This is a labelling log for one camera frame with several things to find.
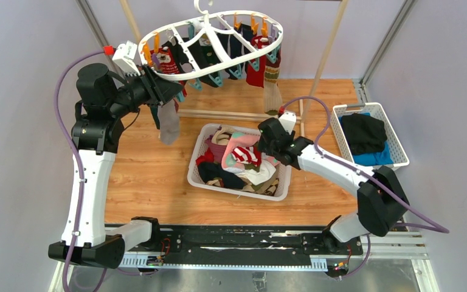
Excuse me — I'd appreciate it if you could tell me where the black folded garment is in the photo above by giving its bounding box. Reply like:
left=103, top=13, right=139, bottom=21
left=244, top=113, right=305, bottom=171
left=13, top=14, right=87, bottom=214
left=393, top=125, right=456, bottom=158
left=340, top=113, right=387, bottom=155

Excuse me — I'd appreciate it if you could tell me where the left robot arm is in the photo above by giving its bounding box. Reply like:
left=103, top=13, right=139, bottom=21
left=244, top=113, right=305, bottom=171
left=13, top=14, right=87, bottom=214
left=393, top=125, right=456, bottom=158
left=47, top=63, right=182, bottom=269

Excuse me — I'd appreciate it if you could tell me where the purple cable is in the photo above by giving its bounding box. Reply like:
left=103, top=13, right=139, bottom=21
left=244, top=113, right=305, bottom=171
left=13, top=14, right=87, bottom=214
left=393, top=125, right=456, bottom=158
left=54, top=50, right=109, bottom=292
left=283, top=96, right=450, bottom=281

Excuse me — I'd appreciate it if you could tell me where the blue folded garment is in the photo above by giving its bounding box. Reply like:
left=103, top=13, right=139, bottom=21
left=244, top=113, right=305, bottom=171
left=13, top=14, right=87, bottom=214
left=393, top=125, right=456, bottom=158
left=338, top=113, right=395, bottom=167

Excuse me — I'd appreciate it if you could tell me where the red hanging sock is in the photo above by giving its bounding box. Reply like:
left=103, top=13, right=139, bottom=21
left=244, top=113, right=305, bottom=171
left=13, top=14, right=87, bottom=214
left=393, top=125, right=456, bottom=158
left=245, top=35, right=272, bottom=89

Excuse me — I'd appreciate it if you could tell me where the white sock laundry basket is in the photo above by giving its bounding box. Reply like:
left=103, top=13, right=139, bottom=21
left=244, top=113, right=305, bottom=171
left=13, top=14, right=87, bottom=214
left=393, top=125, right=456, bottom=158
left=187, top=123, right=292, bottom=201

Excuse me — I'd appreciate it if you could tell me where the grey sock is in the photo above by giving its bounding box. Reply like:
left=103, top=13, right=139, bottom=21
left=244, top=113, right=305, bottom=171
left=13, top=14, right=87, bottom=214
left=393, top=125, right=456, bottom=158
left=157, top=99, right=180, bottom=145

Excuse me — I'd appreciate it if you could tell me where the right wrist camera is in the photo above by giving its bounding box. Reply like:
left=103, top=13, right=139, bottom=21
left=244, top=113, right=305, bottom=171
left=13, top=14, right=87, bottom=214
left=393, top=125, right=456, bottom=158
left=278, top=106, right=297, bottom=134

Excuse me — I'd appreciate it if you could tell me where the tan striped hanging sock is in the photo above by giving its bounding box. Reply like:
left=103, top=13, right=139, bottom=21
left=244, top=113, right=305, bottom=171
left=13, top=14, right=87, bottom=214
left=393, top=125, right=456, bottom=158
left=263, top=50, right=283, bottom=116

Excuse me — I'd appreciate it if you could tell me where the wooden drying rack frame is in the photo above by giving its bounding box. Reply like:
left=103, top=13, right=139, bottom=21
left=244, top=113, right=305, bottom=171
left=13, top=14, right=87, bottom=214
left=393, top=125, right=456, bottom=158
left=119, top=1, right=348, bottom=134

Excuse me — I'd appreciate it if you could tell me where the white round clip hanger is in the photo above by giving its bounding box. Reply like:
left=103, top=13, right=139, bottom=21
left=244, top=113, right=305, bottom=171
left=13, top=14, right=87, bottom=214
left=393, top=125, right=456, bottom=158
left=137, top=1, right=284, bottom=82

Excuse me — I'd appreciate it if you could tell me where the pink sock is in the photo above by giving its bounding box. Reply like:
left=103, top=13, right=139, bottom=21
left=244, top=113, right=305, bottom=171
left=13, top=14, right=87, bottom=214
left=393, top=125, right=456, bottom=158
left=221, top=132, right=279, bottom=173

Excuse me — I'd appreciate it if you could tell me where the white side basket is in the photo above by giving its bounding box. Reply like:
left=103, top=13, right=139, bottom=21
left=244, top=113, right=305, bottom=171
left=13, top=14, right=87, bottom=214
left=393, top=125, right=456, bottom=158
left=330, top=102, right=410, bottom=170

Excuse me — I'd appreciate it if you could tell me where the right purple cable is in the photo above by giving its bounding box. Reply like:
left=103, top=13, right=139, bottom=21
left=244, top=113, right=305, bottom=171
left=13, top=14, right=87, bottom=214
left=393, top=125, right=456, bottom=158
left=283, top=96, right=450, bottom=281

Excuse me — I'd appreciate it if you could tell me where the dark teal sock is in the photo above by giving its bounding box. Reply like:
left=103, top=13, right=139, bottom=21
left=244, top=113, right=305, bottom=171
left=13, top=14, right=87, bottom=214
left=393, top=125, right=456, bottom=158
left=150, top=107, right=160, bottom=130

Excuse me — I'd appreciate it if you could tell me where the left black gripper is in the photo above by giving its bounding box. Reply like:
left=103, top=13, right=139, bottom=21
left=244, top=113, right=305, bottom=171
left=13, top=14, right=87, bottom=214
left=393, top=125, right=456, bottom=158
left=108, top=64, right=184, bottom=118

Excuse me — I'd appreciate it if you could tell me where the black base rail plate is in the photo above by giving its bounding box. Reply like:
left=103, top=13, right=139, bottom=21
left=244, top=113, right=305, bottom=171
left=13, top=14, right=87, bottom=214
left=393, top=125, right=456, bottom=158
left=123, top=225, right=362, bottom=269

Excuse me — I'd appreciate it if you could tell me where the black hanging sock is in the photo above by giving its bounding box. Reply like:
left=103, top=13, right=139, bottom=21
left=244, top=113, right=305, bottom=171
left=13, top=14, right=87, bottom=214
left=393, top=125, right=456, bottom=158
left=165, top=24, right=258, bottom=88

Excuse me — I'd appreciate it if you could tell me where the red patterned sock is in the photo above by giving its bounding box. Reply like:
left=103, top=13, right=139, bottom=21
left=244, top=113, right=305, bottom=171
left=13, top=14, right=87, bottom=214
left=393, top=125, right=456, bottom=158
left=154, top=47, right=181, bottom=75

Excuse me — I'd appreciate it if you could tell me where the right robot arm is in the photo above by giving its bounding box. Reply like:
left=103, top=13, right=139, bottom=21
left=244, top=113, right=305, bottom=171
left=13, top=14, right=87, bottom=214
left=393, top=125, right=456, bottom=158
left=258, top=117, right=409, bottom=254

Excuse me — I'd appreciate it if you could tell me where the teal clip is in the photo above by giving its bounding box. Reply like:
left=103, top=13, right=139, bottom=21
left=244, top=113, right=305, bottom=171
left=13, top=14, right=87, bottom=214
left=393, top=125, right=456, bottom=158
left=208, top=72, right=223, bottom=87

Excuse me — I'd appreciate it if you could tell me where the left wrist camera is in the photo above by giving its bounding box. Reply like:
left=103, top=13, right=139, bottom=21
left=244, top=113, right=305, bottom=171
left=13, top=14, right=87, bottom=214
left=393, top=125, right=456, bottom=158
left=102, top=41, right=141, bottom=77

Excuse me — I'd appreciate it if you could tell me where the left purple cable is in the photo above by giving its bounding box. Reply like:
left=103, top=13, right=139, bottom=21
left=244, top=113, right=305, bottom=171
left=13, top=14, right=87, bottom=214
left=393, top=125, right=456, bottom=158
left=54, top=50, right=109, bottom=292

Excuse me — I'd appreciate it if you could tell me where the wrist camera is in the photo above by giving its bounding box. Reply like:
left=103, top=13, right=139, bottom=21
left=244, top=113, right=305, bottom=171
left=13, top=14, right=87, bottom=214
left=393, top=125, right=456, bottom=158
left=278, top=106, right=297, bottom=134
left=102, top=41, right=141, bottom=77

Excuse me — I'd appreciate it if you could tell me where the red white striped sock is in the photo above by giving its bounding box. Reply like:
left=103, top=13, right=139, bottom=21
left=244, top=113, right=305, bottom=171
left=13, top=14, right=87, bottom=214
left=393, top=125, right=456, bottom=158
left=231, top=146, right=262, bottom=166

